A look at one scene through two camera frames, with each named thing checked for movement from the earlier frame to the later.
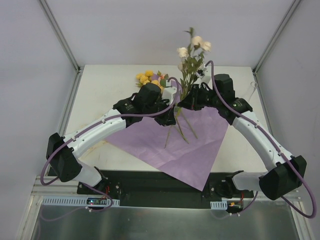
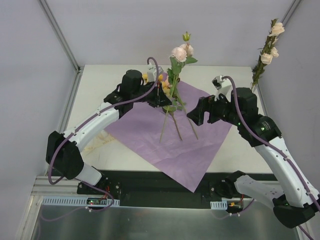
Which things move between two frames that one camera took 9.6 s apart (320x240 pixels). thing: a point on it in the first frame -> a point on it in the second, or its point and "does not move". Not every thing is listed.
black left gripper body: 167,116 -> 157,95
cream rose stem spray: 189,61 -> 267,52
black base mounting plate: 137,190 does not move
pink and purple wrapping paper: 187,148 does not move
